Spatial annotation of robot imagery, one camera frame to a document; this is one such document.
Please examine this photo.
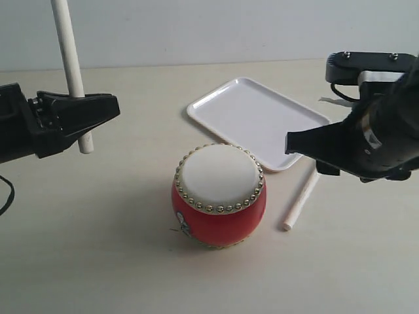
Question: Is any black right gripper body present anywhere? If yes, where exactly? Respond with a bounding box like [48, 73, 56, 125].
[340, 61, 418, 183]

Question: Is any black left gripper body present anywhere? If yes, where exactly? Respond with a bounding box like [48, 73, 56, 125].
[1, 82, 45, 164]

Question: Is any wooden drumstick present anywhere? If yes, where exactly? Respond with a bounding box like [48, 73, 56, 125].
[282, 166, 319, 232]
[50, 0, 96, 154]

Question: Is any red small drum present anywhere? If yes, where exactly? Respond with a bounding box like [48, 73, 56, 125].
[171, 143, 267, 248]

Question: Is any white rectangular tray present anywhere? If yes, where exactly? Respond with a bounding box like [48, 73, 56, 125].
[186, 77, 330, 172]

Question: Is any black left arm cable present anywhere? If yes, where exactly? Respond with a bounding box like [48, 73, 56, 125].
[0, 175, 16, 217]

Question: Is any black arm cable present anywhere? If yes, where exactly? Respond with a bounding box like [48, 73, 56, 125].
[0, 175, 16, 217]
[329, 81, 361, 102]

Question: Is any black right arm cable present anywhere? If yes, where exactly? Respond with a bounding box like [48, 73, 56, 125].
[329, 81, 361, 102]

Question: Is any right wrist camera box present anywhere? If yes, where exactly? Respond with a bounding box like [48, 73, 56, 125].
[325, 51, 416, 86]

